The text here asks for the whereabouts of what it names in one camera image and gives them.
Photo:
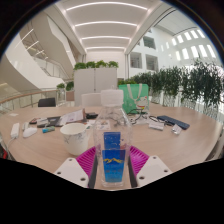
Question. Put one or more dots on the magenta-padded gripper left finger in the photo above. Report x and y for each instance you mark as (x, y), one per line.
(85, 160)

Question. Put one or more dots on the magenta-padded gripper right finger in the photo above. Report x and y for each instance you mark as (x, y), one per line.
(140, 160)

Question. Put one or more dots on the clear blue-labelled water bottle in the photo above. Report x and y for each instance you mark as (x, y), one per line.
(111, 133)

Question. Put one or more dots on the white patterned mug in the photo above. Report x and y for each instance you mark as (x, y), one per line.
(75, 138)

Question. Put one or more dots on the colourful printed leaflet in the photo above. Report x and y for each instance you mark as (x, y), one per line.
(90, 122)

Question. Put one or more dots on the white flat packet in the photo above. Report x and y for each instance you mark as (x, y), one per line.
(156, 125)

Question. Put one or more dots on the open paper booklet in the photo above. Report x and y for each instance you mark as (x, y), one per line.
(71, 117)

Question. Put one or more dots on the small black box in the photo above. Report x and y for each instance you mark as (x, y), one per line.
(91, 115)

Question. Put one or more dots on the small clear plastic packet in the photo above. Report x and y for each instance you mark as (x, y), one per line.
(176, 129)

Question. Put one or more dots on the small teal stick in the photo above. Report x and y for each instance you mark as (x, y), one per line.
(48, 129)

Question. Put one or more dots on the black flat tablet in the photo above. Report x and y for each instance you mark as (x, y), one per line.
(53, 120)

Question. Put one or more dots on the small white box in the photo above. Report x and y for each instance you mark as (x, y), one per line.
(42, 122)

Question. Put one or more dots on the white chair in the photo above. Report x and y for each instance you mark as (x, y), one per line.
(90, 99)

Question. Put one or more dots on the white computer mouse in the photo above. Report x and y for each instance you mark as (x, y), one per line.
(29, 132)

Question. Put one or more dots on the green tote bag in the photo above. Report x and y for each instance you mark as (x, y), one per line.
(133, 96)

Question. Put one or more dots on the small dark red case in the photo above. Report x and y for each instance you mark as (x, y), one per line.
(33, 120)

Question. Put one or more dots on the small white adapter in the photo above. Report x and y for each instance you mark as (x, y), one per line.
(25, 126)

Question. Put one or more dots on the black office chair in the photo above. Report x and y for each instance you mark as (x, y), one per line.
(46, 102)

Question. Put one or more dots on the white power strip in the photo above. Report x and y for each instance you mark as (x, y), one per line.
(15, 130)

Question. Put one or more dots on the small potted green plants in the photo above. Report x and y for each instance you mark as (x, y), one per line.
(65, 86)

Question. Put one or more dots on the white cabinet topped with plants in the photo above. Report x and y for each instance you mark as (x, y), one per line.
(95, 83)

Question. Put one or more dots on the wooden planter with greenery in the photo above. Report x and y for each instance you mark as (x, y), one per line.
(125, 81)

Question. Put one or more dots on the glass balustrade with handrail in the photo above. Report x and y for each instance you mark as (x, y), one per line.
(20, 100)

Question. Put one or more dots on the row of tall green plants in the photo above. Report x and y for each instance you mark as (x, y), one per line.
(186, 83)

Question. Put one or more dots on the ceiling light strips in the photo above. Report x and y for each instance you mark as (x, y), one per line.
(106, 23)

